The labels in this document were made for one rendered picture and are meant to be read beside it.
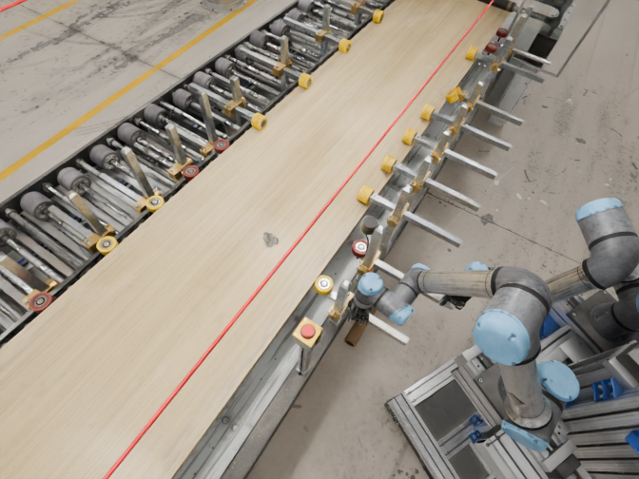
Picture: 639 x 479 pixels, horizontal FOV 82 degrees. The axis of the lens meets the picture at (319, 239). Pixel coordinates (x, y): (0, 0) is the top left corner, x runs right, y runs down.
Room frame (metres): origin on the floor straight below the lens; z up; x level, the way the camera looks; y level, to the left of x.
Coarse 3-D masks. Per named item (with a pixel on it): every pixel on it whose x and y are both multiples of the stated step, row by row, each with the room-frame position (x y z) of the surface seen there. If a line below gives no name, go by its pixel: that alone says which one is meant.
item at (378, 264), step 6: (360, 258) 0.84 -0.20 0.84; (378, 264) 0.81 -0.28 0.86; (384, 264) 0.81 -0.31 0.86; (384, 270) 0.79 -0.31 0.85; (390, 270) 0.79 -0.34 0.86; (396, 270) 0.79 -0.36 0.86; (390, 276) 0.77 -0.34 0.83; (396, 276) 0.76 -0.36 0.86; (402, 276) 0.77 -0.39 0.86; (426, 294) 0.69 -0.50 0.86; (432, 294) 0.69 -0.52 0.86; (438, 300) 0.67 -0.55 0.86
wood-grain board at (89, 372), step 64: (448, 0) 3.26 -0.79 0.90; (384, 64) 2.30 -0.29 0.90; (448, 64) 2.39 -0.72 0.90; (256, 128) 1.55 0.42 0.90; (320, 128) 1.61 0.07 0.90; (384, 128) 1.67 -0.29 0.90; (192, 192) 1.06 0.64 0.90; (256, 192) 1.11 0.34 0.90; (320, 192) 1.15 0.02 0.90; (128, 256) 0.68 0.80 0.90; (192, 256) 0.72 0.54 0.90; (256, 256) 0.75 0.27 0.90; (320, 256) 0.79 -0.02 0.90; (64, 320) 0.37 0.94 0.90; (128, 320) 0.40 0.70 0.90; (192, 320) 0.43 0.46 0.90; (256, 320) 0.47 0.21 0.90; (0, 384) 0.13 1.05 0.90; (64, 384) 0.15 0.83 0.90; (128, 384) 0.18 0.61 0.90; (192, 384) 0.20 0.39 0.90; (0, 448) -0.06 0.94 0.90; (64, 448) -0.04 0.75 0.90; (192, 448) 0.01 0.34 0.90
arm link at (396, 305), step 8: (400, 288) 0.51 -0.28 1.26; (408, 288) 0.51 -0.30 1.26; (384, 296) 0.48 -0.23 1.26; (392, 296) 0.48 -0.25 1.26; (400, 296) 0.48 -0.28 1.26; (408, 296) 0.49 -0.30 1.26; (376, 304) 0.46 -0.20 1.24; (384, 304) 0.45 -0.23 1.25; (392, 304) 0.45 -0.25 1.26; (400, 304) 0.46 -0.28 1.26; (408, 304) 0.46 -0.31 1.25; (384, 312) 0.44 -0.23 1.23; (392, 312) 0.43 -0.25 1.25; (400, 312) 0.43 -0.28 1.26; (408, 312) 0.43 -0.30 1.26; (392, 320) 0.42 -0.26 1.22; (400, 320) 0.41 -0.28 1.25
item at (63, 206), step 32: (352, 32) 2.74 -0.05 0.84; (320, 64) 2.35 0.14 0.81; (160, 96) 1.79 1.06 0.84; (192, 128) 1.68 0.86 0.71; (64, 160) 1.21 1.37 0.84; (192, 160) 1.43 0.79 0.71; (32, 224) 0.88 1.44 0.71; (128, 224) 0.87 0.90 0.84; (96, 256) 0.69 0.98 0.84; (64, 288) 0.53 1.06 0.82
